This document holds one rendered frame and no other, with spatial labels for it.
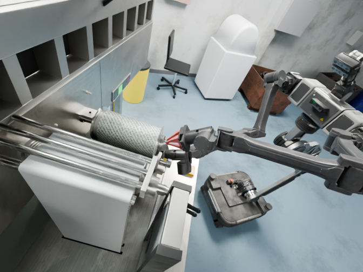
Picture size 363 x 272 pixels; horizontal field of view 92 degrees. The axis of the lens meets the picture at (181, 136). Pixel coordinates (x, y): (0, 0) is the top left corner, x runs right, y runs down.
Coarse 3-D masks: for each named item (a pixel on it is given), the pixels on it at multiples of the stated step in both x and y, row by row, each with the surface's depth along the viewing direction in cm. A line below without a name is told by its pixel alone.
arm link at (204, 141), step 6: (222, 126) 67; (204, 132) 62; (228, 132) 63; (198, 138) 59; (204, 138) 58; (210, 138) 60; (216, 138) 61; (198, 144) 60; (204, 144) 59; (210, 144) 58; (216, 144) 69; (198, 150) 61; (204, 150) 60; (210, 150) 59; (222, 150) 66
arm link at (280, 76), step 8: (280, 72) 104; (264, 80) 112; (280, 80) 105; (272, 88) 106; (264, 96) 109; (272, 96) 107; (264, 104) 107; (264, 112) 106; (256, 120) 109; (264, 120) 106; (248, 128) 104; (256, 128) 107; (264, 128) 106; (264, 136) 106
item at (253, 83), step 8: (248, 72) 389; (256, 72) 363; (264, 72) 371; (248, 80) 384; (256, 80) 360; (240, 88) 413; (248, 88) 381; (256, 88) 356; (264, 88) 333; (248, 96) 377; (256, 96) 353; (280, 96) 344; (248, 104) 375; (256, 104) 354; (272, 104) 358; (280, 104) 359; (288, 104) 360; (272, 112) 387; (280, 112) 376
